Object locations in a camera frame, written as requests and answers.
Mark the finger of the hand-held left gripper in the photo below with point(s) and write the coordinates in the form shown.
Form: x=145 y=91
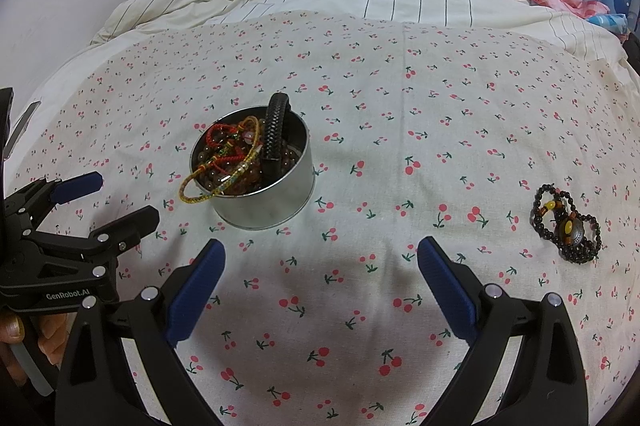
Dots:
x=130 y=226
x=77 y=186

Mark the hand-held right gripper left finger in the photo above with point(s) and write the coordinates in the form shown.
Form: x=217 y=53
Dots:
x=197 y=291

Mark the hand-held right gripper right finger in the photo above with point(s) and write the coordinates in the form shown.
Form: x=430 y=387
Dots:
x=447 y=291

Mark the round metal tin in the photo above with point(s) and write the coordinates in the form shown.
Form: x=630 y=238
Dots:
x=270 y=206

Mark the person's left hand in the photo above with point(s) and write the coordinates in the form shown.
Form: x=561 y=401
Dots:
x=10 y=328

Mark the smartphone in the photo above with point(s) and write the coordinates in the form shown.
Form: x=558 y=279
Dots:
x=25 y=121

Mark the white mattress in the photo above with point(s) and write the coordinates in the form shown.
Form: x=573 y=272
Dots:
x=60 y=71

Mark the cherry print bed sheet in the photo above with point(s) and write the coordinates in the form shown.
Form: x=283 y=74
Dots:
x=400 y=106

